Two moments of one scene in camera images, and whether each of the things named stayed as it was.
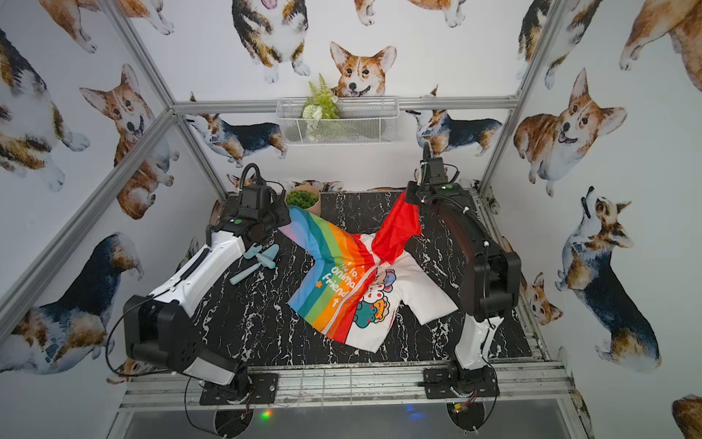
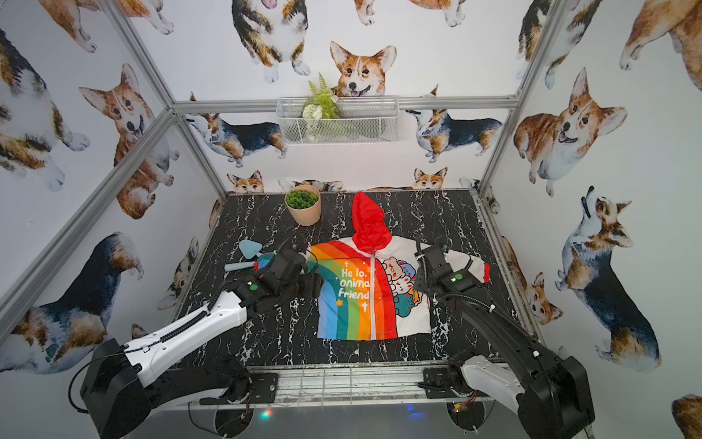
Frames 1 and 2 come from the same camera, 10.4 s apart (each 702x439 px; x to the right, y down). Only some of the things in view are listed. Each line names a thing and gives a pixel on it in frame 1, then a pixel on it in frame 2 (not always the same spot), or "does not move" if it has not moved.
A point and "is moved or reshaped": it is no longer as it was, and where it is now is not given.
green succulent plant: (302, 198) does not move
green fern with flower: (323, 103) does not move
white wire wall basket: (362, 121) does not move
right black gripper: (409, 191) → (420, 279)
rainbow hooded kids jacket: (354, 289) is moved or reshaped
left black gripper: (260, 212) → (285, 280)
